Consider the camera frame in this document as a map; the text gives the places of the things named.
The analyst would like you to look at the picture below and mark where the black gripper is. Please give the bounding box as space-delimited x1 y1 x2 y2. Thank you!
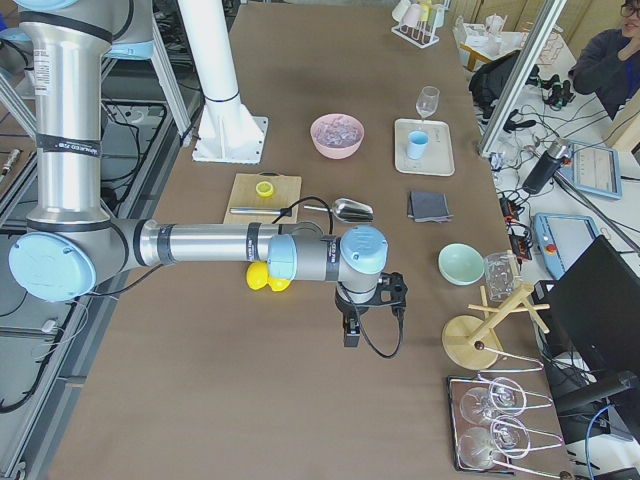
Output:
335 272 408 348

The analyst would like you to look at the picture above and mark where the metal ice scoop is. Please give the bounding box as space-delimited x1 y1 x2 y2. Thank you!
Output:
303 198 374 224

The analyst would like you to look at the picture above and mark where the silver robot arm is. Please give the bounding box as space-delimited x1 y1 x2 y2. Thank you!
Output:
9 1 407 347

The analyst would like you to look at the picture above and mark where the wooden cup tree stand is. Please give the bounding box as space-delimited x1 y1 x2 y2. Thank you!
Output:
441 271 550 371

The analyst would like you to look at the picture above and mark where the pink bowl of ice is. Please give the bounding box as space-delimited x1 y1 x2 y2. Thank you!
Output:
310 113 364 160

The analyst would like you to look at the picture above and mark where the blue plastic cup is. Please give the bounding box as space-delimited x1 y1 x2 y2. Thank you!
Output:
406 130 429 160

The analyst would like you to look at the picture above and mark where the whole yellow lemon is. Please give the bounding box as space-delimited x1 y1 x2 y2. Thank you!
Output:
267 277 291 292
245 262 269 290

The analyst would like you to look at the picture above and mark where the green ceramic bowl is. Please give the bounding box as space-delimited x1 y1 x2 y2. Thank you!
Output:
438 243 484 286

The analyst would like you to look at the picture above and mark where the steel muddler black tip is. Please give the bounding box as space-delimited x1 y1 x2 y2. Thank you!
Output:
228 207 292 217

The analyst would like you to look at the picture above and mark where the folded grey cloth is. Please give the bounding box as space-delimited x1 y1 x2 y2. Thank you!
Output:
407 190 452 223

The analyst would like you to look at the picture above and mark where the black tray with rack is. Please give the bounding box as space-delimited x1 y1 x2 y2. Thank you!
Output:
446 376 515 477

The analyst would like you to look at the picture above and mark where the glass jar on stand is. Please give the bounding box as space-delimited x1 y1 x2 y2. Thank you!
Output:
484 251 518 302

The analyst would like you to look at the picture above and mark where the upturned wine glass far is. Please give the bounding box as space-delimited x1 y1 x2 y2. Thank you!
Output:
460 377 553 425

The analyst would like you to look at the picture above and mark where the upturned wine glass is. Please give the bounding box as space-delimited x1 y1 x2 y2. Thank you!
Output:
460 377 553 425
457 415 565 475

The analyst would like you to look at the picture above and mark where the bamboo cutting board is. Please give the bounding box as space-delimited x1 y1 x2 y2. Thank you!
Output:
223 173 302 224

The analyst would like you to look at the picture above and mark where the halved lemon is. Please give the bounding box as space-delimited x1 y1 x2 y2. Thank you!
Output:
255 181 275 198

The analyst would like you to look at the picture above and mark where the upturned wine glass near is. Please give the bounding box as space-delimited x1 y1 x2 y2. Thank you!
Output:
457 415 565 475

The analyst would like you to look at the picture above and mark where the cream serving tray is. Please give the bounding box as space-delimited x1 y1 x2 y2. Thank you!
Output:
394 119 455 176

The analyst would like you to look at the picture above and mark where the blue teach pendant near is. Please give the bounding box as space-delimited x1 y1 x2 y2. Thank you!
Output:
533 213 599 279

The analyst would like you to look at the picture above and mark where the blue teach pendant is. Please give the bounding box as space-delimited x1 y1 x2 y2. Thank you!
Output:
533 213 599 279
560 141 622 200

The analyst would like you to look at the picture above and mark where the clear wine glass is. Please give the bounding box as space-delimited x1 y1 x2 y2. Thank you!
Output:
415 86 440 120

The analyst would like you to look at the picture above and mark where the black monitor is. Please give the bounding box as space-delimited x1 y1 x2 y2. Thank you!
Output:
549 236 639 374

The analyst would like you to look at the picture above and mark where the black water bottle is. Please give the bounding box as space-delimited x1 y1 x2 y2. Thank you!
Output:
522 138 571 194

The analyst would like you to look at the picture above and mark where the blue teach pendant far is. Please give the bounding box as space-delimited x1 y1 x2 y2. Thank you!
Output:
560 141 622 200

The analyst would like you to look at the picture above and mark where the seated person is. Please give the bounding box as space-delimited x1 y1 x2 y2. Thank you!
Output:
569 1 639 119

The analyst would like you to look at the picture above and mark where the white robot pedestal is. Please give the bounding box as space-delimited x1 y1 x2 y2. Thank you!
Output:
179 0 268 165

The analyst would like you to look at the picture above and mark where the white wire cup rack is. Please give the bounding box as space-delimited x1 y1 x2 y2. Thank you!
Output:
391 0 448 49

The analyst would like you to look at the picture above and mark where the aluminium frame post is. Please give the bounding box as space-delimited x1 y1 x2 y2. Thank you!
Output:
478 0 566 158

